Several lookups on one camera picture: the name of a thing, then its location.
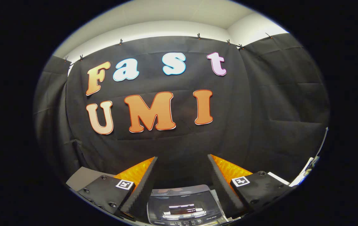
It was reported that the grey washing machine with lid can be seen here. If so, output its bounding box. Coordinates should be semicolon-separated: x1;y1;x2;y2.
147;185;229;226

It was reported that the white flat sheet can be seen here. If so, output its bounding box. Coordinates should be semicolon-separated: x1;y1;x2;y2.
267;171;291;186

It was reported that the grey flat board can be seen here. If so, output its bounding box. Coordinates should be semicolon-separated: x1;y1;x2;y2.
66;166;117;191

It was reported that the white narrow panel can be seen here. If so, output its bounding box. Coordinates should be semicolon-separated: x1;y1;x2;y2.
289;157;315;186

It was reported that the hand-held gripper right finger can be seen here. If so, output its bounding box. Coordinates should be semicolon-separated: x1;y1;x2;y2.
208;154;291;219

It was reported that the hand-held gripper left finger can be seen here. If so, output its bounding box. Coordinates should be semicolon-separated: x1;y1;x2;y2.
77;157;158;221

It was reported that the black backdrop cloth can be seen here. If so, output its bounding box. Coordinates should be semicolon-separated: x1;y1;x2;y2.
33;33;330;192

